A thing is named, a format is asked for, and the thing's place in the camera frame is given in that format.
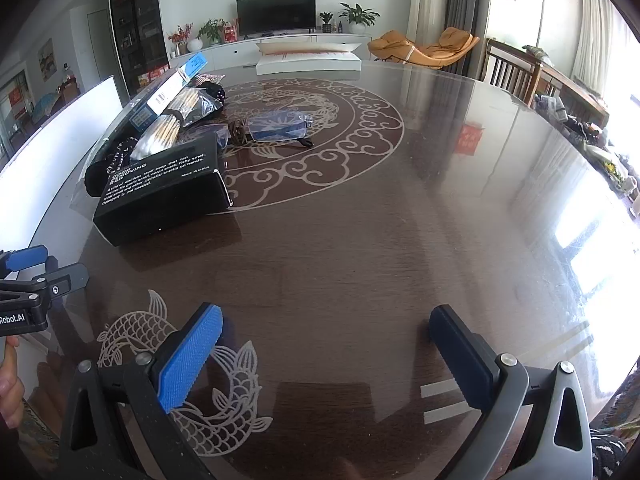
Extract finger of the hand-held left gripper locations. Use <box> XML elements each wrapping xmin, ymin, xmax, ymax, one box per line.
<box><xmin>0</xmin><ymin>262</ymin><xmax>90</xmax><ymax>306</ymax></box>
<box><xmin>0</xmin><ymin>245</ymin><xmax>60</xmax><ymax>281</ymax></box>

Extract wooden dining table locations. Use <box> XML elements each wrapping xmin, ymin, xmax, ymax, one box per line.
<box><xmin>30</xmin><ymin>80</ymin><xmax>81</xmax><ymax>126</ymax></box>

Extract white television cabinet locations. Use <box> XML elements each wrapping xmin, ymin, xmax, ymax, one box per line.
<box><xmin>170</xmin><ymin>32</ymin><xmax>373</xmax><ymax>68</ymax></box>

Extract red flowers in vase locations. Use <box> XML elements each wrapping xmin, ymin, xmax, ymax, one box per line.
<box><xmin>167</xmin><ymin>24</ymin><xmax>193</xmax><ymax>57</ymax></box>

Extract blue white toothpaste box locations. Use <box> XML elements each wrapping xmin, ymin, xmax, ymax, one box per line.
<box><xmin>127</xmin><ymin>52</ymin><xmax>208</xmax><ymax>131</ymax></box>

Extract large leafy potted plant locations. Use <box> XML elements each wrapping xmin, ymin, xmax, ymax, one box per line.
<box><xmin>339</xmin><ymin>2</ymin><xmax>381</xmax><ymax>35</ymax></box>

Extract bushy green potted plant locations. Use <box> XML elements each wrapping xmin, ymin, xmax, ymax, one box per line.
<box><xmin>197</xmin><ymin>19</ymin><xmax>228</xmax><ymax>45</ymax></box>

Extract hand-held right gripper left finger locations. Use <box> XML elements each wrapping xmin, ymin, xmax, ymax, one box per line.
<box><xmin>57</xmin><ymin>302</ymin><xmax>223</xmax><ymax>480</ymax></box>

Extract black display cabinet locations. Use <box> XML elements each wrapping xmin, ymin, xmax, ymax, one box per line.
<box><xmin>109</xmin><ymin>0</ymin><xmax>168</xmax><ymax>96</ymax></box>

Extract white flat box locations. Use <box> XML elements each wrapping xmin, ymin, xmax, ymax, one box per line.
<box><xmin>256</xmin><ymin>41</ymin><xmax>362</xmax><ymax>75</ymax></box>

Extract person's left hand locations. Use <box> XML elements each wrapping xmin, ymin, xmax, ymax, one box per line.
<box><xmin>0</xmin><ymin>335</ymin><xmax>25</xmax><ymax>428</ymax></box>

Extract black television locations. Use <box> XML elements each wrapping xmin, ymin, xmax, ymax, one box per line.
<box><xmin>236</xmin><ymin>0</ymin><xmax>318</xmax><ymax>38</ymax></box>

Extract white cardboard box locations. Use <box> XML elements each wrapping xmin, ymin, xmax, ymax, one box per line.
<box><xmin>0</xmin><ymin>76</ymin><xmax>125</xmax><ymax>251</ymax></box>

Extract framed wall painting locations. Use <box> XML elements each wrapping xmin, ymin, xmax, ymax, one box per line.
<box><xmin>37</xmin><ymin>38</ymin><xmax>57</xmax><ymax>81</ymax></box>

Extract orange rocking chair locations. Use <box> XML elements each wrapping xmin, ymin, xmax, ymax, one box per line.
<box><xmin>367</xmin><ymin>27</ymin><xmax>481</xmax><ymax>68</ymax></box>

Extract brown hair clip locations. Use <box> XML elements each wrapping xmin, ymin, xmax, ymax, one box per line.
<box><xmin>227</xmin><ymin>117</ymin><xmax>251</xmax><ymax>147</ymax></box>

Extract black printed box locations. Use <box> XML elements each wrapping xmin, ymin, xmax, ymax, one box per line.
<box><xmin>92</xmin><ymin>132</ymin><xmax>234</xmax><ymax>247</ymax></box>

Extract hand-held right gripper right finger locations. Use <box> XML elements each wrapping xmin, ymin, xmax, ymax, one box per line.
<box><xmin>429</xmin><ymin>304</ymin><xmax>593</xmax><ymax>480</ymax></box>

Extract beige sticks packet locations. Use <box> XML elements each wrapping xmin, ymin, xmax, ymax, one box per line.
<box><xmin>131</xmin><ymin>87</ymin><xmax>201</xmax><ymax>161</ymax></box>

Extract black studded hair accessory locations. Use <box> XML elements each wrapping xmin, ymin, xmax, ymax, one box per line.
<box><xmin>84</xmin><ymin>135</ymin><xmax>138</xmax><ymax>197</ymax></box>

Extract white sheer curtain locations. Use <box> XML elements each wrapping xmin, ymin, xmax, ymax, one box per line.
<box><xmin>572</xmin><ymin>0</ymin><xmax>621</xmax><ymax>96</ymax></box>

